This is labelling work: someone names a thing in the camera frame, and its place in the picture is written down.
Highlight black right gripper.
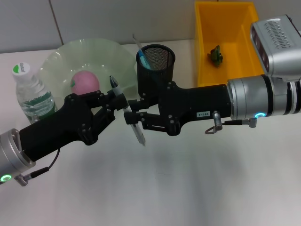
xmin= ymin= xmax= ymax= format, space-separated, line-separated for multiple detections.
xmin=124 ymin=81 xmax=233 ymax=137

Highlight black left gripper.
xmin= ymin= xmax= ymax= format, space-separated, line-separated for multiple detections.
xmin=18 ymin=90 xmax=129 ymax=162

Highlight white grey ballpoint pen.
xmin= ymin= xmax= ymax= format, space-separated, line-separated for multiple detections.
xmin=109 ymin=75 xmax=146 ymax=146

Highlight pink peach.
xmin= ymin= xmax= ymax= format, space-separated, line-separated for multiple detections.
xmin=70 ymin=70 xmax=100 ymax=96

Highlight blue plastic scissors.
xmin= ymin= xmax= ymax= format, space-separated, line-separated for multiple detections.
xmin=137 ymin=49 xmax=154 ymax=71

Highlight transparent plastic ruler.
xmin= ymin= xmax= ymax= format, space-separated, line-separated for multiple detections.
xmin=132 ymin=32 xmax=156 ymax=71

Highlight clear green-label water bottle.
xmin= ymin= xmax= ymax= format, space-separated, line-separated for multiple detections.
xmin=11 ymin=62 xmax=58 ymax=125

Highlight green toy frog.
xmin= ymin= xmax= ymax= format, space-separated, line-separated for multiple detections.
xmin=206 ymin=45 xmax=224 ymax=67

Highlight black mesh pen holder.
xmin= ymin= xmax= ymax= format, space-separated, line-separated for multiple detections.
xmin=136 ymin=44 xmax=176 ymax=106

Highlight pale green glass fruit plate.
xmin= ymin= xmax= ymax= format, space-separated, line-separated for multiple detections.
xmin=37 ymin=38 xmax=138 ymax=111

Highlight yellow plastic bin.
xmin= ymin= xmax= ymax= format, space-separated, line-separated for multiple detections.
xmin=194 ymin=1 xmax=266 ymax=88

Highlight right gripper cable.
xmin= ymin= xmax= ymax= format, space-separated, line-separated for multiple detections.
xmin=204 ymin=110 xmax=259 ymax=135

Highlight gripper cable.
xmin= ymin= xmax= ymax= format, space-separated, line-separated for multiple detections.
xmin=14 ymin=148 xmax=61 ymax=187
xmin=204 ymin=110 xmax=259 ymax=135

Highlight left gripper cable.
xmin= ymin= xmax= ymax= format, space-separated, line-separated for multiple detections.
xmin=14 ymin=148 xmax=61 ymax=187

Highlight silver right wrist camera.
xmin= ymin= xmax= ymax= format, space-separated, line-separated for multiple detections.
xmin=250 ymin=14 xmax=301 ymax=82

